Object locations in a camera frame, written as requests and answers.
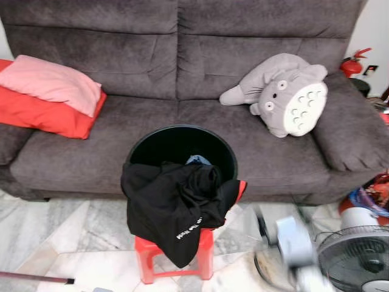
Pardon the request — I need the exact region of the white fan with black guard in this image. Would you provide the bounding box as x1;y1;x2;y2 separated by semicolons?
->
316;226;389;292

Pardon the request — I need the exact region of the brown fabric sofa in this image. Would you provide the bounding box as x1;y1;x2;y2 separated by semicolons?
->
0;0;389;204

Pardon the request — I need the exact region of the pink pillow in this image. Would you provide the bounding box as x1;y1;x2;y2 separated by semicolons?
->
0;55;103;118

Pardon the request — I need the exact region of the red pillow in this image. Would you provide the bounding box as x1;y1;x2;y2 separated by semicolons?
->
0;59;107;139

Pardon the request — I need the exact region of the red plastic stool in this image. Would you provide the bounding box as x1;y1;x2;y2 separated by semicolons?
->
134;226;215;285

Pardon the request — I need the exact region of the dark red rod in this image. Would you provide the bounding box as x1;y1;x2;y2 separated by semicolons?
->
0;271;75;285

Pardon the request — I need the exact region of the black shirt with red trim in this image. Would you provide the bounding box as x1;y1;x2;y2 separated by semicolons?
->
120;159;248;269

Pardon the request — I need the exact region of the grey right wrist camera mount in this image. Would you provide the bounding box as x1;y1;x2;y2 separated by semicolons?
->
275;214;315;269

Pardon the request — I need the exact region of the grey totoro plush toy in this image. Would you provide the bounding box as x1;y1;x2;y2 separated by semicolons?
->
219;53;329;138

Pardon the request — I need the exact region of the red round container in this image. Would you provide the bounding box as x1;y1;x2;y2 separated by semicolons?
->
337;196;365;215

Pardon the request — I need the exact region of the clear blue plastic bag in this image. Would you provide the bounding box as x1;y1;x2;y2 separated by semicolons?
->
348;172;389;218

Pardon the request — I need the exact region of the red fire extinguisher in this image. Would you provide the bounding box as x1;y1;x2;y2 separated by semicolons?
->
339;47;373;78

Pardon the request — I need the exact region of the white round container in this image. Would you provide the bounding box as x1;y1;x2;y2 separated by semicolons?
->
339;206;380;229

